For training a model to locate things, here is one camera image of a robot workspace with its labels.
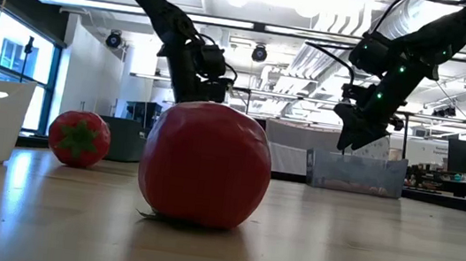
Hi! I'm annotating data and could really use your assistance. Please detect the red toy tomato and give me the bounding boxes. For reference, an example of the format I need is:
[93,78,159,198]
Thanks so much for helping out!
[43,106,115,173]
[131,94,280,237]

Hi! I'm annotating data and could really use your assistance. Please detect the black ceiling spotlight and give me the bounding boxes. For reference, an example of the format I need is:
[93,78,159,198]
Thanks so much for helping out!
[103,28,125,50]
[432,103,459,119]
[249,42,271,65]

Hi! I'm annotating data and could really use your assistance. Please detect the white covered table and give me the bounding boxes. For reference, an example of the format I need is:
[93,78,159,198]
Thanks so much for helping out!
[259,117,394,187]

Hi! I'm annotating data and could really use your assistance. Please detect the dark green plastic basket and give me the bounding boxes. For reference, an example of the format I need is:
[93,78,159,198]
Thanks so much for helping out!
[95,114,150,166]

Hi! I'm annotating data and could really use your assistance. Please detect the light grey plastic basket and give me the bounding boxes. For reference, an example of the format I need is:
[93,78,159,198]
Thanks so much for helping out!
[302,146,409,201]

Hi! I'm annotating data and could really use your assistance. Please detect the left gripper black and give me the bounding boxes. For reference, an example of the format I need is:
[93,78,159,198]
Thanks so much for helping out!
[150,39,239,110]

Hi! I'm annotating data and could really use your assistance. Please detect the black metal frame stand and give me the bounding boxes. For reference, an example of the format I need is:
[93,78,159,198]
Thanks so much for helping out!
[124,72,415,165]

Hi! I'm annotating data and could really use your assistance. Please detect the long ceiling light strip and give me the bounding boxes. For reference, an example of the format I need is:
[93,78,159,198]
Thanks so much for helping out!
[34,0,156,18]

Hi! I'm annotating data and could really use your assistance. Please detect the black tripod stand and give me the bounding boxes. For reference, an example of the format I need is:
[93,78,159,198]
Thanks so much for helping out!
[19,35,36,84]

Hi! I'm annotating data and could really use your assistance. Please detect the silver ventilation duct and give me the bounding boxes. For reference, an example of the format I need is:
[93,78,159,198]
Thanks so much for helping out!
[350,0,455,90]

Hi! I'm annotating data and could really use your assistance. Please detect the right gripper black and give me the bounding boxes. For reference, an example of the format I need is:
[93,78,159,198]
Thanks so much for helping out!
[329,50,443,161]

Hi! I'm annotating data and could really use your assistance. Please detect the large room window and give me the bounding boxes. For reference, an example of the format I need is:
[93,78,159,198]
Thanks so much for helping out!
[0,7,69,139]

